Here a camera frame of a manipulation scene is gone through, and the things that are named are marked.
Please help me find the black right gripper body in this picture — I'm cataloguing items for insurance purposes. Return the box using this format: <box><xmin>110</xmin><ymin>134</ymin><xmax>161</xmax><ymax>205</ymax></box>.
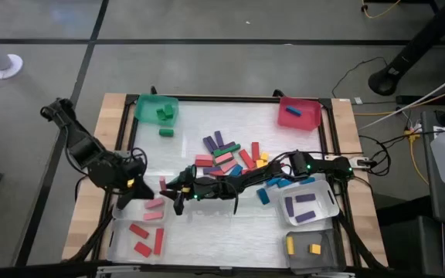
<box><xmin>183</xmin><ymin>176</ymin><xmax>241</xmax><ymax>202</ymax></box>

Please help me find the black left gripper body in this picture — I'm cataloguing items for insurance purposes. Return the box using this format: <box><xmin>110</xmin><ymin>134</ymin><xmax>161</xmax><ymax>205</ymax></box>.
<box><xmin>90</xmin><ymin>150</ymin><xmax>146</xmax><ymax>194</ymax></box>

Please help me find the clear plastic bin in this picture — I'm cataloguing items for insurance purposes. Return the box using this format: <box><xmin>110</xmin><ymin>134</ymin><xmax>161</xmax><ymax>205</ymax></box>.
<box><xmin>105</xmin><ymin>219</ymin><xmax>169</xmax><ymax>266</ymax></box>
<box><xmin>112</xmin><ymin>184</ymin><xmax>170</xmax><ymax>224</ymax></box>

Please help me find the long green block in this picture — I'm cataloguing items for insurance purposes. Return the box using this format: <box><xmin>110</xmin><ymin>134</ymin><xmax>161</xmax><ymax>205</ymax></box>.
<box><xmin>212</xmin><ymin>144</ymin><xmax>242</xmax><ymax>158</ymax></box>

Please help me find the white table mat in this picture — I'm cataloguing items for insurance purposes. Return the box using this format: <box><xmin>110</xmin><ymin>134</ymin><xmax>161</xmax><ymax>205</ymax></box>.
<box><xmin>128</xmin><ymin>100</ymin><xmax>341</xmax><ymax>269</ymax></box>

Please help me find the green plastic bin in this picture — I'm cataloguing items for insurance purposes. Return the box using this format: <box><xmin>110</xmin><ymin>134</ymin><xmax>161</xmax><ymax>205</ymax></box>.
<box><xmin>133</xmin><ymin>93</ymin><xmax>180</xmax><ymax>128</ymax></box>

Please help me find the grey plastic bin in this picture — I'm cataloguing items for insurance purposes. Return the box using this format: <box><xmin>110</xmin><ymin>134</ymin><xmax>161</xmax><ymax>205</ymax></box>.
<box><xmin>284</xmin><ymin>228</ymin><xmax>341</xmax><ymax>275</ymax></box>

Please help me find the white plastic bin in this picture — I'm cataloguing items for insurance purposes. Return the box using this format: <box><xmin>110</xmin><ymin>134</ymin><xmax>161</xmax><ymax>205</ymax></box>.
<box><xmin>279</xmin><ymin>179</ymin><xmax>341</xmax><ymax>227</ymax></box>

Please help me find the black gantry beam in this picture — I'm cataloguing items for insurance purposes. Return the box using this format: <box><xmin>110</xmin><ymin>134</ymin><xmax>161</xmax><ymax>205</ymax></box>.
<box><xmin>0</xmin><ymin>259</ymin><xmax>389</xmax><ymax>278</ymax></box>

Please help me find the red plastic bin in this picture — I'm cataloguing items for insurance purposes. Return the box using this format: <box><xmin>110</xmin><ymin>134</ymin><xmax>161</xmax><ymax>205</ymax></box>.
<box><xmin>277</xmin><ymin>96</ymin><xmax>323</xmax><ymax>132</ymax></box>

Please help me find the white pole with round base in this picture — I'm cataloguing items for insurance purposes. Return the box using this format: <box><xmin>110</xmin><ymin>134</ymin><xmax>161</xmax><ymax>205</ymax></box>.
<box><xmin>0</xmin><ymin>29</ymin><xmax>25</xmax><ymax>80</ymax></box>

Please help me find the black desk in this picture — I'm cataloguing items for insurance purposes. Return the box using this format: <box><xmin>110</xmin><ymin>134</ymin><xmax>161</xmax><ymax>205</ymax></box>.
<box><xmin>419</xmin><ymin>110</ymin><xmax>445</xmax><ymax>278</ymax></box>

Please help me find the black stand leg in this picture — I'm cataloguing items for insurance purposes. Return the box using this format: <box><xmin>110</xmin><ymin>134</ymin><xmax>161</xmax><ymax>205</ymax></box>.
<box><xmin>367</xmin><ymin>0</ymin><xmax>445</xmax><ymax>97</ymax></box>

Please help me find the black cable bundle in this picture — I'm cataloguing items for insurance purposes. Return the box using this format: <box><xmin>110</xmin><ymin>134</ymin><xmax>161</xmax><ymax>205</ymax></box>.
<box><xmin>337</xmin><ymin>211</ymin><xmax>388</xmax><ymax>270</ymax></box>
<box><xmin>64</xmin><ymin>208</ymin><xmax>116</xmax><ymax>264</ymax></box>

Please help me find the black aluminium table frame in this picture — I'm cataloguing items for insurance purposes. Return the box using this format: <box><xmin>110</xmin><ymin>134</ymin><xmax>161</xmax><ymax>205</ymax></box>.
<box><xmin>90</xmin><ymin>93</ymin><xmax>362</xmax><ymax>271</ymax></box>

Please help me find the yellow floor cable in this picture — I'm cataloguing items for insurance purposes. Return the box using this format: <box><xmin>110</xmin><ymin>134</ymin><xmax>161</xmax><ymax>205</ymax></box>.
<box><xmin>352</xmin><ymin>81</ymin><xmax>445</xmax><ymax>186</ymax></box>

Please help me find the black floor cable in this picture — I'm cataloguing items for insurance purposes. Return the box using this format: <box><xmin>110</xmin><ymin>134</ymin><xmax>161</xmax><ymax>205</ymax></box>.
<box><xmin>330</xmin><ymin>56</ymin><xmax>389</xmax><ymax>100</ymax></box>

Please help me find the white cable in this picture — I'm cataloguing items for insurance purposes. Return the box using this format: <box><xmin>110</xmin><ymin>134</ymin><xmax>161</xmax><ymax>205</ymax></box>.
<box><xmin>358</xmin><ymin>64</ymin><xmax>445</xmax><ymax>131</ymax></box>

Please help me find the yellow extension cable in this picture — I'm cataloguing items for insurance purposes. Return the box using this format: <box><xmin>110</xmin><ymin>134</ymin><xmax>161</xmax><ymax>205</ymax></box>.
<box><xmin>361</xmin><ymin>0</ymin><xmax>402</xmax><ymax>19</ymax></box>

